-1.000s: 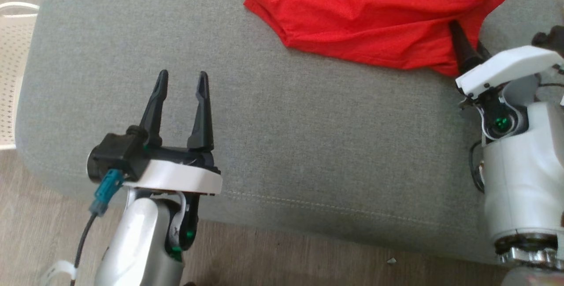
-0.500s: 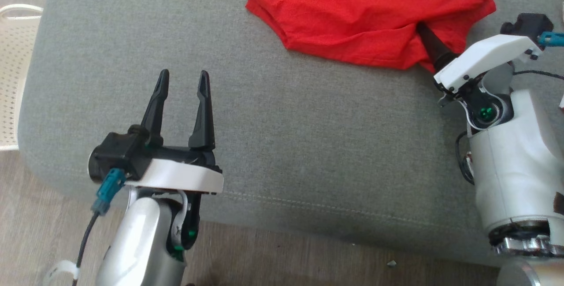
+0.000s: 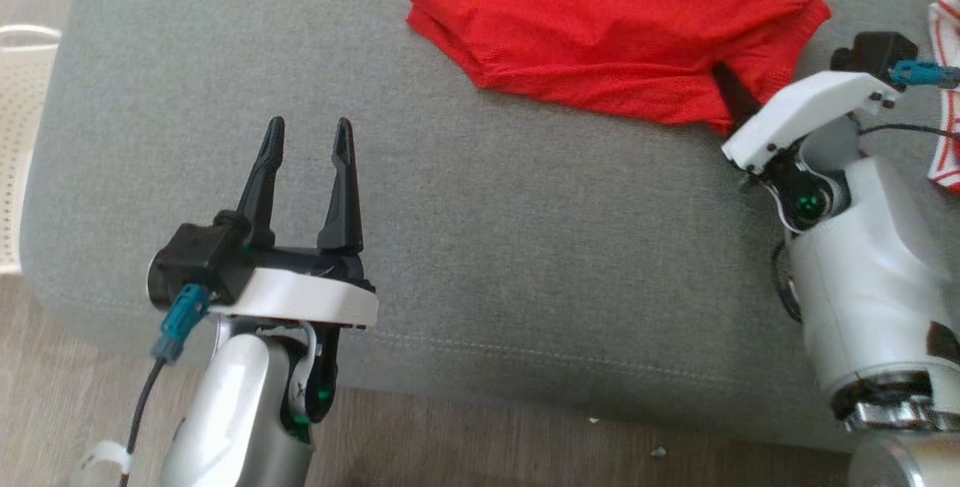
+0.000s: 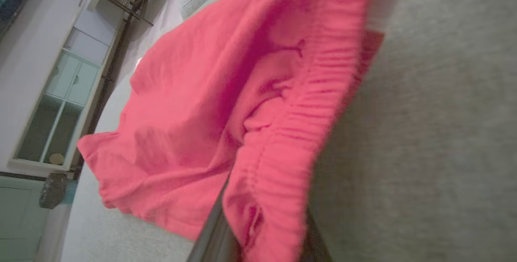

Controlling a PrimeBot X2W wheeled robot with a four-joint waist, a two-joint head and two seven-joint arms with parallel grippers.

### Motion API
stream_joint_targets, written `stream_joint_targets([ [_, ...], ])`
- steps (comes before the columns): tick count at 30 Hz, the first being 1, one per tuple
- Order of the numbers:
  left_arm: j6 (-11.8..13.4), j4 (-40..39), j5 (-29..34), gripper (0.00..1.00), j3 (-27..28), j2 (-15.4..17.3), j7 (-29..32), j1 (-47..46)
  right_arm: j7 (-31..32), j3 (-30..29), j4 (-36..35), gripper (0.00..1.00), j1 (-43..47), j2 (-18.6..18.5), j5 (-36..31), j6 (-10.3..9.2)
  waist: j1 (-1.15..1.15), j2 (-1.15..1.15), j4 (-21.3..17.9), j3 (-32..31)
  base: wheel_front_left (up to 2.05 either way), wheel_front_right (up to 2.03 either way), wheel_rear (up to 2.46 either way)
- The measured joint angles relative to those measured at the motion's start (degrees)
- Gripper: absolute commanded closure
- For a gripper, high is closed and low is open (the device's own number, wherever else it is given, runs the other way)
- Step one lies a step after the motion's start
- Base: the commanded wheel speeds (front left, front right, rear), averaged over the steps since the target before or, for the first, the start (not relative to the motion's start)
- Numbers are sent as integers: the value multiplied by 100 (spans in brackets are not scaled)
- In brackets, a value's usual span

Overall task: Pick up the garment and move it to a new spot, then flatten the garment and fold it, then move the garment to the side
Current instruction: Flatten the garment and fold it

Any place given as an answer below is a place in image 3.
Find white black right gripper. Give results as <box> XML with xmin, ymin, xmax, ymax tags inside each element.
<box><xmin>711</xmin><ymin>61</ymin><xmax>899</xmax><ymax>233</ymax></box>

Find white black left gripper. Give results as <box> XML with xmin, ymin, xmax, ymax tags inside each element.
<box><xmin>208</xmin><ymin>116</ymin><xmax>380</xmax><ymax>443</ymax></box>

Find red shorts with white stripe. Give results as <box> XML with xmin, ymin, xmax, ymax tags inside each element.
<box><xmin>406</xmin><ymin>0</ymin><xmax>832</xmax><ymax>134</ymax></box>

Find red white numbered jersey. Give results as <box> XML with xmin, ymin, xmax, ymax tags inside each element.
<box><xmin>928</xmin><ymin>0</ymin><xmax>960</xmax><ymax>195</ymax></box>

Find grey sofa with yellow backrest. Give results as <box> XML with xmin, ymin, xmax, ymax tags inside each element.
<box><xmin>19</xmin><ymin>0</ymin><xmax>960</xmax><ymax>452</ymax></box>

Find cream perforated laundry basket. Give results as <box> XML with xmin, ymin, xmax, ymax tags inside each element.
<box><xmin>0</xmin><ymin>24</ymin><xmax>62</xmax><ymax>275</ymax></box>

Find left black cable blue connector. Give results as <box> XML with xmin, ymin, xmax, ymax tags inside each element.
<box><xmin>120</xmin><ymin>284</ymin><xmax>212</xmax><ymax>487</ymax></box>

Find black cable blue connector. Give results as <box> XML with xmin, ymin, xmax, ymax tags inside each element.
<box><xmin>120</xmin><ymin>284</ymin><xmax>212</xmax><ymax>487</ymax></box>
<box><xmin>859</xmin><ymin>59</ymin><xmax>960</xmax><ymax>139</ymax></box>

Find right black cable blue connector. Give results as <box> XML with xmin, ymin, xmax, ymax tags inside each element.
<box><xmin>859</xmin><ymin>59</ymin><xmax>960</xmax><ymax>139</ymax></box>

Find white cable label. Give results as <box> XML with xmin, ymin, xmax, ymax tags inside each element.
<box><xmin>79</xmin><ymin>440</ymin><xmax>133</xmax><ymax>474</ymax></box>

